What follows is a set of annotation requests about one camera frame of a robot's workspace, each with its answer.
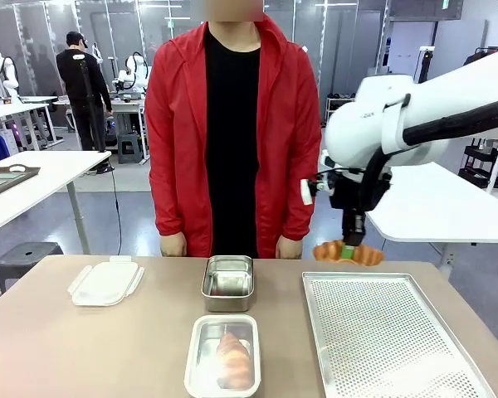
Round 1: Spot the person in red jacket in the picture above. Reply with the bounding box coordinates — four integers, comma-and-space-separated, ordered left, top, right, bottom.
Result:
144, 14, 323, 260

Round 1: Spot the round-holed grey plastic stool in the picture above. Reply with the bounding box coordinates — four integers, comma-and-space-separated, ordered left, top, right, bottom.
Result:
0, 241, 66, 294

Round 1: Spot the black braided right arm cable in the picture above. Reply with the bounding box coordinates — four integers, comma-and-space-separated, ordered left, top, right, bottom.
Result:
358, 96, 498, 211

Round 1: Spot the golden brown croissant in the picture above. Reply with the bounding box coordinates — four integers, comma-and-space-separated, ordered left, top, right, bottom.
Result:
312, 239, 386, 267
215, 332, 252, 391

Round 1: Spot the person's left hand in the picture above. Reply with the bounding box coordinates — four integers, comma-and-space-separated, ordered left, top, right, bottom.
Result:
275, 235, 304, 260

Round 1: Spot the large white table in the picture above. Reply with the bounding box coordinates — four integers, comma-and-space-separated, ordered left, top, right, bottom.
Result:
365, 161, 498, 278

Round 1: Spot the black camera tripod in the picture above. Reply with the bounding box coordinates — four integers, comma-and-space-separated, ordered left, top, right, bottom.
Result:
77, 60, 111, 155

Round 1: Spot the clear plastic container lid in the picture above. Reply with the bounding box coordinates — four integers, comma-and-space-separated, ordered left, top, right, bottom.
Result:
183, 313, 261, 398
67, 255, 146, 308

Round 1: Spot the man in black clothes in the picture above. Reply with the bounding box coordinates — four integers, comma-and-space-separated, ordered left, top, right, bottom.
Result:
55, 31, 115, 174

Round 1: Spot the white background work desk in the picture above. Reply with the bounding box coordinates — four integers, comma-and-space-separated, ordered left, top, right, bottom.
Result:
0, 95, 64, 151

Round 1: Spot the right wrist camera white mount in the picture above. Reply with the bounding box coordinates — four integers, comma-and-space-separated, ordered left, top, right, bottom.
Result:
300, 172, 338, 206

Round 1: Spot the person's right forearm red sleeve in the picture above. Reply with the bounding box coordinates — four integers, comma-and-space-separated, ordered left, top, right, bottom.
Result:
145, 132, 188, 238

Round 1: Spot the thin black hanging cable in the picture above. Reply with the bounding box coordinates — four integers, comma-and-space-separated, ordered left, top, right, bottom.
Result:
109, 164, 123, 255

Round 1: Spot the brown tray with green pads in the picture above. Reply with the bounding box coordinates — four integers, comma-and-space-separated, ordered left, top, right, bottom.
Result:
0, 164, 42, 199

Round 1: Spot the black pole with white top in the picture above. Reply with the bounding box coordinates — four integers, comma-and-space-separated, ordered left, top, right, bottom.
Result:
413, 46, 436, 85

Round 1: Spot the small grey step stool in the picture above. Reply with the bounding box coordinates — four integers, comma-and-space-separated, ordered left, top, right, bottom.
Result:
116, 131, 144, 165

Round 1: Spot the black rolling cart shelf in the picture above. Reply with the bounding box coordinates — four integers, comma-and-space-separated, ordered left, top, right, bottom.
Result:
457, 138, 498, 192

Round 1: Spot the white shoe rack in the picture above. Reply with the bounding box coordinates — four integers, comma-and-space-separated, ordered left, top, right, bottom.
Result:
325, 95, 359, 126

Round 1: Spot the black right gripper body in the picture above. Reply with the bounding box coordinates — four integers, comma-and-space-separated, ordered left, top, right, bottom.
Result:
329, 170, 393, 246

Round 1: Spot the person's left forearm red sleeve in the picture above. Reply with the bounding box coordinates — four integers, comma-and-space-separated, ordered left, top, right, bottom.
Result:
281, 132, 323, 243

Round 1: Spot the perforated metal baking tray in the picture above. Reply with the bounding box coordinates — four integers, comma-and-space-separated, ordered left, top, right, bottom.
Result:
301, 271, 498, 398

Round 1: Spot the white table with grey leg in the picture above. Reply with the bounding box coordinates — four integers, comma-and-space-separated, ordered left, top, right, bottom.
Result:
0, 149, 112, 255

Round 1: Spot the person's right hand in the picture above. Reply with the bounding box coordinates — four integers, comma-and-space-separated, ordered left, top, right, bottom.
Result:
159, 231, 189, 258

